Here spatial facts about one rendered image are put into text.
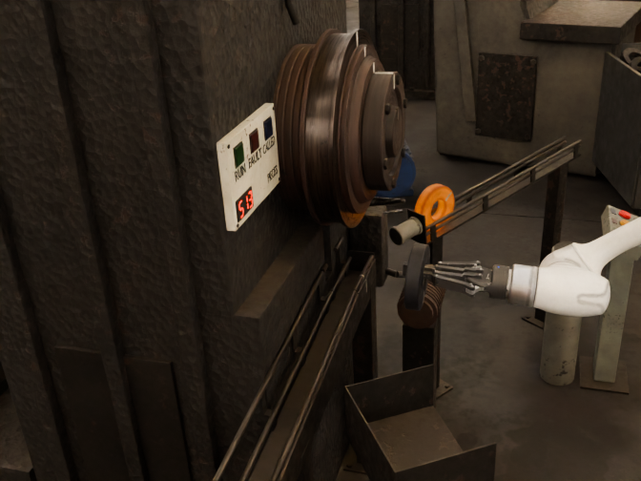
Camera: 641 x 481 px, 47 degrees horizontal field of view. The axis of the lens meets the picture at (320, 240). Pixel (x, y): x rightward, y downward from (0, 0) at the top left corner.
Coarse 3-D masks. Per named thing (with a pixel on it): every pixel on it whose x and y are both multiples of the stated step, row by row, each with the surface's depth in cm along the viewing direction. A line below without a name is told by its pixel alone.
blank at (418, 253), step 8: (416, 248) 165; (424, 248) 165; (416, 256) 163; (424, 256) 165; (408, 264) 163; (416, 264) 162; (424, 264) 167; (408, 272) 162; (416, 272) 162; (408, 280) 162; (416, 280) 162; (424, 280) 172; (408, 288) 163; (416, 288) 162; (424, 288) 173; (408, 296) 163; (416, 296) 163; (424, 296) 174; (408, 304) 165; (416, 304) 164
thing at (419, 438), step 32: (384, 384) 155; (416, 384) 158; (352, 416) 150; (384, 416) 159; (416, 416) 159; (384, 448) 152; (416, 448) 152; (448, 448) 151; (480, 448) 134; (384, 480) 136; (416, 480) 132; (448, 480) 135; (480, 480) 138
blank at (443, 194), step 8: (432, 184) 229; (440, 184) 230; (424, 192) 227; (432, 192) 226; (440, 192) 228; (448, 192) 231; (424, 200) 225; (432, 200) 227; (440, 200) 232; (448, 200) 232; (416, 208) 227; (424, 208) 226; (440, 208) 234; (448, 208) 234; (432, 216) 234; (440, 216) 233
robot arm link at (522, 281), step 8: (520, 264) 163; (512, 272) 160; (520, 272) 160; (528, 272) 159; (536, 272) 159; (512, 280) 159; (520, 280) 159; (528, 280) 158; (536, 280) 158; (512, 288) 159; (520, 288) 159; (528, 288) 158; (512, 296) 160; (520, 296) 159; (528, 296) 158; (520, 304) 162; (528, 304) 160
